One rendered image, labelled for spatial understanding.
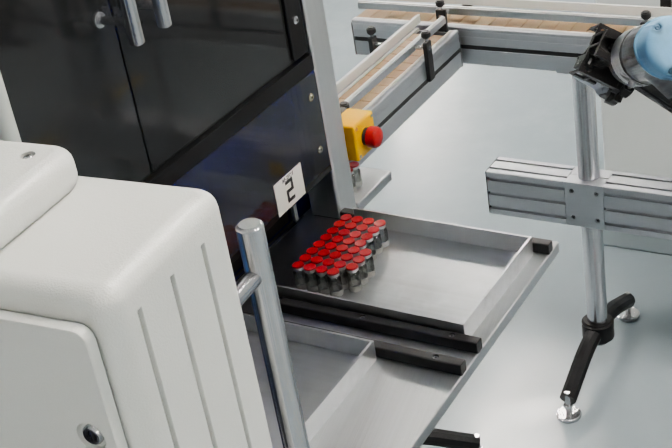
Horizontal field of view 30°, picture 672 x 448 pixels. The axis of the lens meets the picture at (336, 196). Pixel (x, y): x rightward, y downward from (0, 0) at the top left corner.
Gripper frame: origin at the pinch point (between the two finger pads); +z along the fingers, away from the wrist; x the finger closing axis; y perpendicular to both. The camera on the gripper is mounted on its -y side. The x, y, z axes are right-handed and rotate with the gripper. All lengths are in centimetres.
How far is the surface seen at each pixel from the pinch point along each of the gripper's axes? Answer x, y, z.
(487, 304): 37.0, -0.7, 13.8
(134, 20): 23, 63, -15
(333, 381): 57, 17, 7
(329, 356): 54, 18, 12
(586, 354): 39, -51, 123
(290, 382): 50, 29, -63
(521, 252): 27.2, -4.0, 22.4
